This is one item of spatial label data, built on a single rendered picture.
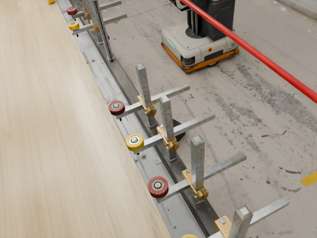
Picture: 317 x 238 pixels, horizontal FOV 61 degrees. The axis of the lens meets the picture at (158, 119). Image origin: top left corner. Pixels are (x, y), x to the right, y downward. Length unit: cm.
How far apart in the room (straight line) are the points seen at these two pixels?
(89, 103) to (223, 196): 117
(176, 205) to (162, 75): 187
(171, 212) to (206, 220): 19
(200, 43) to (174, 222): 200
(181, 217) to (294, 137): 142
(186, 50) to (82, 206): 204
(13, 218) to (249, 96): 218
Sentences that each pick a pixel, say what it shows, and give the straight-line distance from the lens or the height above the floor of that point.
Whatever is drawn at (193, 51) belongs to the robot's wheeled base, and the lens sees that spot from 278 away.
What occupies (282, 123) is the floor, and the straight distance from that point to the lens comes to 253.
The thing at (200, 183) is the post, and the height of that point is 88.
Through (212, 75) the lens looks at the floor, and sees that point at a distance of 291.
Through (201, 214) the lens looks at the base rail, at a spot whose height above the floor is 70.
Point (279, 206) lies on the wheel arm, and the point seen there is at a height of 84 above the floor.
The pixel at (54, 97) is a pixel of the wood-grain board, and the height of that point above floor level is 90.
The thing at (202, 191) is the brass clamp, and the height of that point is 83.
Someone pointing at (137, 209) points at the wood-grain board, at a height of 90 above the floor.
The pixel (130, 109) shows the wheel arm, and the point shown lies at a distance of 140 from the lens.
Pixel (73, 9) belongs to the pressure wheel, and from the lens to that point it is 242.
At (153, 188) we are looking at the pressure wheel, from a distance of 106.
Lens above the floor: 184
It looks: 48 degrees down
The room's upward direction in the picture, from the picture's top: 9 degrees counter-clockwise
